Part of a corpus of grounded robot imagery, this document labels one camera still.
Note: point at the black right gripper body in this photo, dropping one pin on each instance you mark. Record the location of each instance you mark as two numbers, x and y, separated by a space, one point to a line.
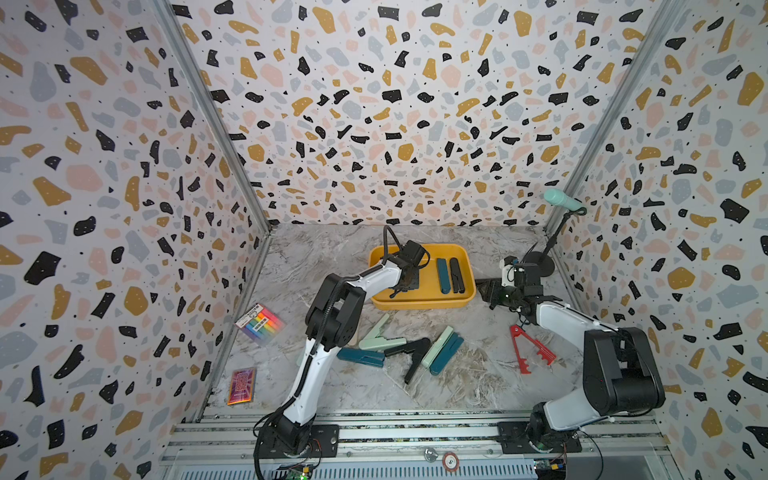
504 295

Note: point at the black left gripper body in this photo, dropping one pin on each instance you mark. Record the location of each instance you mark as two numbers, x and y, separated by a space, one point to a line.
416 285

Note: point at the yellow storage box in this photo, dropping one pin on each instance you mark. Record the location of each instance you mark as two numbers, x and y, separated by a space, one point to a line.
429 294

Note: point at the black pruning pliers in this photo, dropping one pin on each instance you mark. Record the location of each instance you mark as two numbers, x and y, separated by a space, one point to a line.
457 280

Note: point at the light green pliers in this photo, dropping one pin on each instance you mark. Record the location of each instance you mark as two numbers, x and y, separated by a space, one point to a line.
375 341
436 347

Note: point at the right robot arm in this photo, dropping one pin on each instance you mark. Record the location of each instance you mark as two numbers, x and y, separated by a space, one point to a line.
619 372

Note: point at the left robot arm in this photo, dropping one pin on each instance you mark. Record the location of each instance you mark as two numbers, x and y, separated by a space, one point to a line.
332 319

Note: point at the open black pliers centre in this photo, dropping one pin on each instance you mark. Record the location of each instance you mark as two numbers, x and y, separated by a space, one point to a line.
416 349

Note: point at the red pruning pliers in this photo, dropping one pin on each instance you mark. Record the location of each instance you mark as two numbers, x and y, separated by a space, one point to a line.
523 343

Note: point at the open light green pliers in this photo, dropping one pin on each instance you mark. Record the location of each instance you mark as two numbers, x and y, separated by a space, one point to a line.
375 341

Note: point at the teal pliers lower left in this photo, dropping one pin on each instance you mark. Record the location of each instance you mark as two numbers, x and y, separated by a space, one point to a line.
363 357

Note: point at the highlighter pen pack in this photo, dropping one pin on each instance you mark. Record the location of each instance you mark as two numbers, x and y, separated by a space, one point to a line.
260 324

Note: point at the pink card pack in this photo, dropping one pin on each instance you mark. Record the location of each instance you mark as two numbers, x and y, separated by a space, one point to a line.
242 386

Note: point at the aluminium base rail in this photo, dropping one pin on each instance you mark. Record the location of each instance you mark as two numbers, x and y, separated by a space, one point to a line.
425 444

